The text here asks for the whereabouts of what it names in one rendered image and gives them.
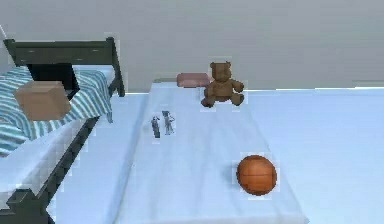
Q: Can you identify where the brown teddy bear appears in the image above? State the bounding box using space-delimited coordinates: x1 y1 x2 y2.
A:
200 61 245 109

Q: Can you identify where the orange basketball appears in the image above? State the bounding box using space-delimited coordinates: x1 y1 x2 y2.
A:
236 154 278 197

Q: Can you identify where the pink pillow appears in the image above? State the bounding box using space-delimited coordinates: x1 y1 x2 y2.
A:
176 72 212 89

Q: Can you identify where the small grey figurine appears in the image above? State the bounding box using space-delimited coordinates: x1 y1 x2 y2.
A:
150 115 162 139
161 110 176 136

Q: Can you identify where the dark framed striped bed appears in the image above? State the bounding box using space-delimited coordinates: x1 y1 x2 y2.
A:
0 36 126 224

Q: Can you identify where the brown cardboard box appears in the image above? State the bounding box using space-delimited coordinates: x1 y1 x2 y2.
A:
13 80 72 122

